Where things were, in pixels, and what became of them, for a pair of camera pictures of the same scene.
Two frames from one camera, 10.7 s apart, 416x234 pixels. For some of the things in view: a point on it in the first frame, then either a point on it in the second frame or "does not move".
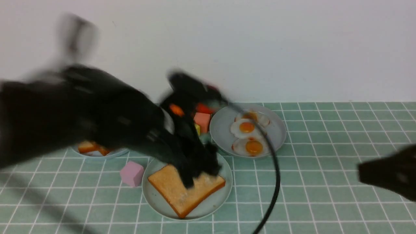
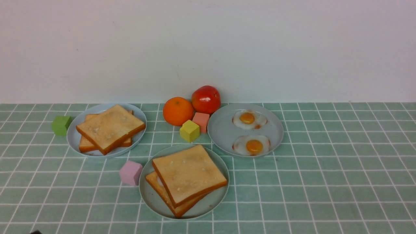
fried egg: [245, 129] -> [159, 181]
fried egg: [251, 146] does not move
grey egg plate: [223, 136] does not move
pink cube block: [132, 174] does not move
